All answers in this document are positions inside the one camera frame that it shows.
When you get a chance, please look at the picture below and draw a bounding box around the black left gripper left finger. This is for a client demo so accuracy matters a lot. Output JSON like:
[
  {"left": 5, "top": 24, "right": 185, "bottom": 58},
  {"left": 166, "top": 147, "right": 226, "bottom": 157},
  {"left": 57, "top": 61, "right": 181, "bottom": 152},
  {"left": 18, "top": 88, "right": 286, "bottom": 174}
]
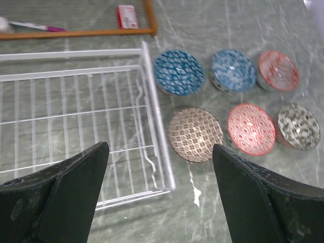
[{"left": 1, "top": 142, "right": 109, "bottom": 242}]

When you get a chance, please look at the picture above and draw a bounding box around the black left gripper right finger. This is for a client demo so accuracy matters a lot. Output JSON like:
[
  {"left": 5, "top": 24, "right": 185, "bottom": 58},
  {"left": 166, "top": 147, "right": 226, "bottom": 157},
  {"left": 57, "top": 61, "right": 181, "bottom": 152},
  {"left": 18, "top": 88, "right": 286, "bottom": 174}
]
[{"left": 213, "top": 144, "right": 323, "bottom": 242}]

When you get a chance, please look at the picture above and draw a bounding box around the red circle patterned bowl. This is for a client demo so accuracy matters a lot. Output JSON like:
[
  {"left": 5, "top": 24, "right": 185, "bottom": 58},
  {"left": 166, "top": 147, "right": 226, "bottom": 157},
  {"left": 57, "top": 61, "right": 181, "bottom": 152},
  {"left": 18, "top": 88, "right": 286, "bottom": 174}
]
[{"left": 225, "top": 103, "right": 276, "bottom": 156}]

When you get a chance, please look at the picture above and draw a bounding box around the brown patterned bowl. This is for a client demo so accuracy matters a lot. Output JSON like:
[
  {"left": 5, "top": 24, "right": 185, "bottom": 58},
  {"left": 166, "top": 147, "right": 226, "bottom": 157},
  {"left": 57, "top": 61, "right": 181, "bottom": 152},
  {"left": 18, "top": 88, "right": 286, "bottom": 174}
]
[{"left": 167, "top": 107, "right": 224, "bottom": 163}]

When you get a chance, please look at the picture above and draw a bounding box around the wooden shelf rack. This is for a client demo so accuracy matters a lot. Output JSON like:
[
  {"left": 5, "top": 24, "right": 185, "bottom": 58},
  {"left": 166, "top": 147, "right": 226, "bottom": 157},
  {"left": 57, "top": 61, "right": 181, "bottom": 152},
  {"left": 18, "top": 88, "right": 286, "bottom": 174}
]
[{"left": 1, "top": 0, "right": 157, "bottom": 41}]

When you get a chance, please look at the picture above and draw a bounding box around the black and white leaf bowl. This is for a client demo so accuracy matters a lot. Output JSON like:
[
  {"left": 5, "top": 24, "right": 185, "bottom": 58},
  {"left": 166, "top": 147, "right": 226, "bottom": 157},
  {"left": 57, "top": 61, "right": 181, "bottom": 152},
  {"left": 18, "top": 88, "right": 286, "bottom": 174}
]
[{"left": 273, "top": 103, "right": 320, "bottom": 150}]

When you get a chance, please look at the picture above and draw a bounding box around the red striped bowl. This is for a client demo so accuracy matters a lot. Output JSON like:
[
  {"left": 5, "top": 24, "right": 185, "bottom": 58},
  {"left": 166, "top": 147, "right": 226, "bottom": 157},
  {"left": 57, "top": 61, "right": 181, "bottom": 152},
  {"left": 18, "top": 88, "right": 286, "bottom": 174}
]
[{"left": 257, "top": 50, "right": 299, "bottom": 92}]

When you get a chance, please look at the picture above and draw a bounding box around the light blue patterned bowl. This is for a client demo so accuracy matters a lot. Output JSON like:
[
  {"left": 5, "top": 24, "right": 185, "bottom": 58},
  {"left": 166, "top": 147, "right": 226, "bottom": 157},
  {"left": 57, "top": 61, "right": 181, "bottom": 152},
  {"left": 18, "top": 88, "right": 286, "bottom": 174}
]
[{"left": 210, "top": 49, "right": 257, "bottom": 93}]

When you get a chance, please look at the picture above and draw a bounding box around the dark blue patterned bowl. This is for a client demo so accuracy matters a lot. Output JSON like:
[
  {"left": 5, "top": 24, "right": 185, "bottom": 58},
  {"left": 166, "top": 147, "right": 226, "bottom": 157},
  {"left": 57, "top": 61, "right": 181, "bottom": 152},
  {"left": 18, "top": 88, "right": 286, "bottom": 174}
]
[{"left": 152, "top": 50, "right": 205, "bottom": 96}]

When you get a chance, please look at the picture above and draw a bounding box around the red and white card box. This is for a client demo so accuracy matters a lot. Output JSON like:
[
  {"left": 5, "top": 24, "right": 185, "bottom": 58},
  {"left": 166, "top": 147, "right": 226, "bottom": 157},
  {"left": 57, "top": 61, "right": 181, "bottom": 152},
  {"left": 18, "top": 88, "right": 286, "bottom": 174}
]
[{"left": 116, "top": 5, "right": 139, "bottom": 29}]

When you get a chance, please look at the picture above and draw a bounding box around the white wire dish rack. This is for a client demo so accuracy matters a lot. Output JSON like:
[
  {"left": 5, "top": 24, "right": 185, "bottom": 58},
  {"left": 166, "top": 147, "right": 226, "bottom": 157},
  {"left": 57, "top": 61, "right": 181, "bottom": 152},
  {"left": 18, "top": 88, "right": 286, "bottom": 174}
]
[{"left": 1, "top": 42, "right": 176, "bottom": 210}]

